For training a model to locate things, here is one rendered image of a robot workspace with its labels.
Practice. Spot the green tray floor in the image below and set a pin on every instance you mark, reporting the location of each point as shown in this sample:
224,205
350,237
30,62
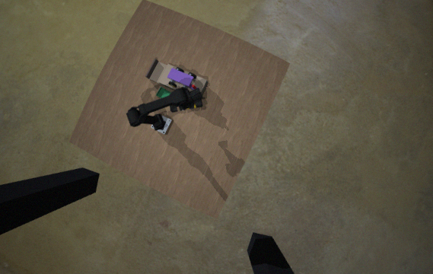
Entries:
163,93

